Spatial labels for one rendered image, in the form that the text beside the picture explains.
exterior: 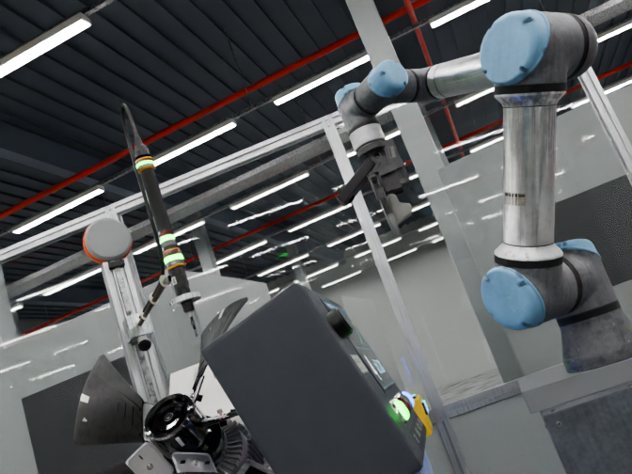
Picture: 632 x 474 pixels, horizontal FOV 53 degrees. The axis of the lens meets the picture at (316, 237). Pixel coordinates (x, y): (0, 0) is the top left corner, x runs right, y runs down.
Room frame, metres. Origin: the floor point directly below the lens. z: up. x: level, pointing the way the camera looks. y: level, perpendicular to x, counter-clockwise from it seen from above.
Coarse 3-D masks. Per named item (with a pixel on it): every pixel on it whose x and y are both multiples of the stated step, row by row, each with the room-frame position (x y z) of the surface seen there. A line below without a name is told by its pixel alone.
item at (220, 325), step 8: (232, 304) 1.58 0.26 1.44; (240, 304) 1.54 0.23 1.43; (224, 312) 1.59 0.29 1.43; (232, 312) 1.53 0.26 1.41; (216, 320) 1.61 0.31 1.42; (224, 320) 1.55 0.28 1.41; (232, 320) 1.50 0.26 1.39; (208, 328) 1.65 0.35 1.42; (216, 328) 1.56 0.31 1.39; (224, 328) 1.51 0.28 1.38; (208, 336) 1.62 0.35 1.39; (216, 336) 1.52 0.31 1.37; (200, 352) 1.64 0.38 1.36; (200, 360) 1.59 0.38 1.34; (200, 368) 1.52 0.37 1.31; (200, 376) 1.47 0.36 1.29
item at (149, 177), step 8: (152, 168) 1.41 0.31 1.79; (144, 176) 1.40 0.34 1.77; (152, 176) 1.41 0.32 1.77; (144, 184) 1.41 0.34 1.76; (152, 184) 1.40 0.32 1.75; (152, 192) 1.40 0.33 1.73; (160, 192) 1.41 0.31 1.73; (152, 200) 1.40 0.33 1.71; (160, 200) 1.41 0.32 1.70; (152, 208) 1.40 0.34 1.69; (160, 208) 1.40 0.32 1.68; (160, 216) 1.40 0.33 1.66; (160, 224) 1.40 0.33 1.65; (168, 224) 1.41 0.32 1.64; (168, 248) 1.40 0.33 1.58
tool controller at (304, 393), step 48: (288, 288) 0.55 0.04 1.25; (240, 336) 0.56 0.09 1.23; (288, 336) 0.55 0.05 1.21; (336, 336) 0.55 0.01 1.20; (240, 384) 0.56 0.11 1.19; (288, 384) 0.55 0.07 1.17; (336, 384) 0.55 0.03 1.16; (288, 432) 0.56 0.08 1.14; (336, 432) 0.55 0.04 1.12; (384, 432) 0.55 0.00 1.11
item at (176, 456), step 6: (174, 456) 1.35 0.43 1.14; (180, 456) 1.36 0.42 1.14; (186, 456) 1.37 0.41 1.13; (192, 456) 1.38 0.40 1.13; (198, 456) 1.39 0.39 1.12; (204, 456) 1.40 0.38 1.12; (210, 456) 1.40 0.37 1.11; (174, 462) 1.34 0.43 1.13; (180, 462) 1.35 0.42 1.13; (186, 462) 1.36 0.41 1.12; (198, 462) 1.38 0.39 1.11; (204, 462) 1.38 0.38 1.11; (210, 462) 1.39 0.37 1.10; (180, 468) 1.33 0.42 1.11; (186, 468) 1.34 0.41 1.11; (192, 468) 1.35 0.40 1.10; (198, 468) 1.36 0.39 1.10; (204, 468) 1.37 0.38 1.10; (210, 468) 1.38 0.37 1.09
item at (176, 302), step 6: (168, 276) 1.43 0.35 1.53; (168, 282) 1.43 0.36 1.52; (174, 294) 1.43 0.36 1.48; (186, 294) 1.39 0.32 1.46; (192, 294) 1.39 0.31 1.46; (198, 294) 1.41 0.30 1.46; (174, 300) 1.39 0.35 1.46; (180, 300) 1.38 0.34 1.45; (174, 306) 1.42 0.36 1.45; (180, 306) 1.44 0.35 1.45
